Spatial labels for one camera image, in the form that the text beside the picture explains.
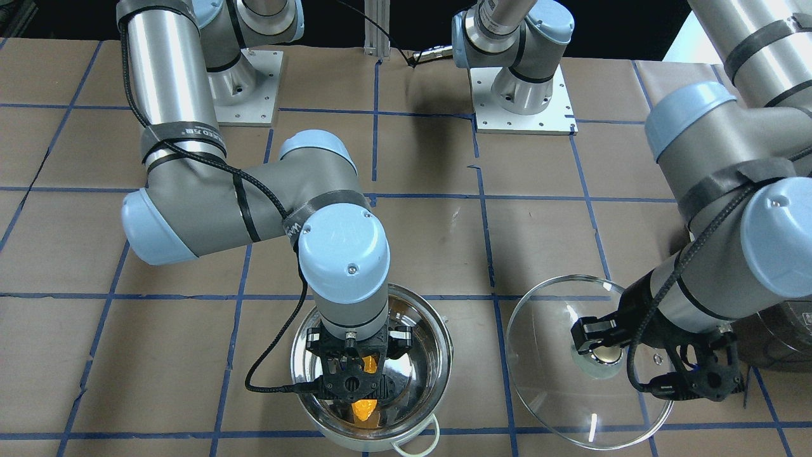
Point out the black rice cooker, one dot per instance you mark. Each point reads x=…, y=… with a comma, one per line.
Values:
x=777, y=338

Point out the glass pot lid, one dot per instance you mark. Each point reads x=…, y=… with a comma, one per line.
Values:
x=584, y=398

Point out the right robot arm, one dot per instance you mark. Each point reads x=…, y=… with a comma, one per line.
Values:
x=195, y=204

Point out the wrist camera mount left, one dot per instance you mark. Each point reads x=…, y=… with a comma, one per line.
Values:
x=698, y=374

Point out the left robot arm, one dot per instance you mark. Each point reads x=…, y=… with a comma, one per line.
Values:
x=736, y=165

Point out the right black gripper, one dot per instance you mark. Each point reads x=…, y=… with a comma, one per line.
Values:
x=398, y=340

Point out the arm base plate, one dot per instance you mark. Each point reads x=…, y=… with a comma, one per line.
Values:
x=246, y=94
x=505, y=104

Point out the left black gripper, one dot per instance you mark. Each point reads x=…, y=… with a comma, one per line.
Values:
x=639, y=315

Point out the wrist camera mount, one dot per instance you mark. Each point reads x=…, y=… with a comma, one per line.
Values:
x=698, y=374
x=350, y=385

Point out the aluminium frame post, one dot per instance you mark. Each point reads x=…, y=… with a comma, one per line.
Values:
x=376, y=43

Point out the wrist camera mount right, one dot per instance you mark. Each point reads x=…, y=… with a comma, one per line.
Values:
x=350, y=385

